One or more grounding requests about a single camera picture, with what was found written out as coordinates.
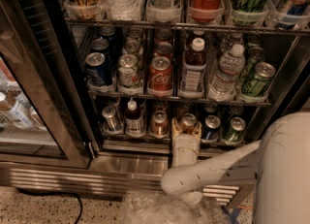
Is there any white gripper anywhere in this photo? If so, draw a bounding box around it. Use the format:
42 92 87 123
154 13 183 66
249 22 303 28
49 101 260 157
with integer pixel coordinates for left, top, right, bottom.
171 117 202 167

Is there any orange soda can front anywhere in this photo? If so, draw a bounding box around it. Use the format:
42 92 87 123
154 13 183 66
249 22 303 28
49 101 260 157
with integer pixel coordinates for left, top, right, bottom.
179 112 197 134

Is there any orange soda can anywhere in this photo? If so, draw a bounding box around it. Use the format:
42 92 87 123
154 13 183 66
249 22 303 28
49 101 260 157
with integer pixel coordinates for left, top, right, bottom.
179 112 197 134
150 111 169 136

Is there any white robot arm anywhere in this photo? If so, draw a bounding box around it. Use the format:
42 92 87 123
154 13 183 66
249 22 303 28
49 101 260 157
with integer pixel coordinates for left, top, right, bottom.
161 112 310 224

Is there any blue can bottom shelf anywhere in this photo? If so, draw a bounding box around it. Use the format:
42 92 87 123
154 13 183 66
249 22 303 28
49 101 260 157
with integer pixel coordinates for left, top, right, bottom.
201 114 221 141

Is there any orange soda can left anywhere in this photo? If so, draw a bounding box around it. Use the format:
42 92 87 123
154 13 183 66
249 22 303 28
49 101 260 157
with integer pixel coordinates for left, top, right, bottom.
150 111 169 136

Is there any brown tea bottle middle shelf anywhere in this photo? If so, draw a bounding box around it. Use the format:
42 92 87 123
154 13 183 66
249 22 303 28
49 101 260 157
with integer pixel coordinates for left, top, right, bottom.
180 38 206 92

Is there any green can bottom shelf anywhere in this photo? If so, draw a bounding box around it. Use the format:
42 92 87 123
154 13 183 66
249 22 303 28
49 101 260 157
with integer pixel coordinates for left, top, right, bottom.
222 117 246 144

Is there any brown juice bottle bottom shelf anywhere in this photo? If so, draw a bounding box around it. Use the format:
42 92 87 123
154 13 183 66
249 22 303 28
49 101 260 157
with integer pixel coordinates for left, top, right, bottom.
125 100 143 137

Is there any red coca-cola can front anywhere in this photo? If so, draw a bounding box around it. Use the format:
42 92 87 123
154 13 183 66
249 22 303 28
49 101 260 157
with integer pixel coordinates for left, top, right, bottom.
149 56 172 91

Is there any red coca-cola can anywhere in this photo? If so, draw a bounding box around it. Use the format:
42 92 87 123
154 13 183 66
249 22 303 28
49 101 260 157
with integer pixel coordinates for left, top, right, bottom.
149 56 172 91
153 42 173 60

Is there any stainless fridge base grille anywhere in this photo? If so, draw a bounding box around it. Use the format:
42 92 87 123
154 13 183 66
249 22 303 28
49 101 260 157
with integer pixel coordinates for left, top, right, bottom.
0 152 256 208

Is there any silver can bottom shelf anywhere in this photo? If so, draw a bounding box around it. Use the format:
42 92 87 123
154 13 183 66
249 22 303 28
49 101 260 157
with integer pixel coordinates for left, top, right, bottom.
102 106 121 131

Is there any green white soda can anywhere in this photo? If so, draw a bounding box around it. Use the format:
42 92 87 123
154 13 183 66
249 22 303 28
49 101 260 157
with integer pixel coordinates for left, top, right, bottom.
118 54 140 88

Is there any green can middle front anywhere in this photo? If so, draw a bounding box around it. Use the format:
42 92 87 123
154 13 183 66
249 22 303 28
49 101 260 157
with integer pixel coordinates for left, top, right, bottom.
241 62 276 97

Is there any blue pepsi can front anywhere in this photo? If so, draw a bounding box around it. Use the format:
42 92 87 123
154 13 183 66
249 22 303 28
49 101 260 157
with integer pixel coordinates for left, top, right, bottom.
85 52 112 86

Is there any blue pepsi can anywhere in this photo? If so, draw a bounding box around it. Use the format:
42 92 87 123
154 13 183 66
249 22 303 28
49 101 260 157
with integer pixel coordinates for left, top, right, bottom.
85 52 112 86
91 38 109 57

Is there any glass fridge door left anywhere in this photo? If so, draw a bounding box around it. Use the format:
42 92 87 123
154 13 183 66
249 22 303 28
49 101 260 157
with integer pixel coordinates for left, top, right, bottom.
0 0 94 169

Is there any red bull can top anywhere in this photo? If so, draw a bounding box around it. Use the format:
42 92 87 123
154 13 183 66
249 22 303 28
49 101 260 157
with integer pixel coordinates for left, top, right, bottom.
275 0 310 29

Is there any clear water bottle middle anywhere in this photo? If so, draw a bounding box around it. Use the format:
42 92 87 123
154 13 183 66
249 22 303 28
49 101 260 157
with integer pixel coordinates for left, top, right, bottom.
209 44 245 102

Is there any clear plastic bag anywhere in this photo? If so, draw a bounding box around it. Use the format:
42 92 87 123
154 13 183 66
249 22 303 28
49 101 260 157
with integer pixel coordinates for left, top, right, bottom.
119 191 231 224

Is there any black power cable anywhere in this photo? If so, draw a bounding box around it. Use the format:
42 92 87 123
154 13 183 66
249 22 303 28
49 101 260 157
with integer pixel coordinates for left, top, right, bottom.
15 188 83 224

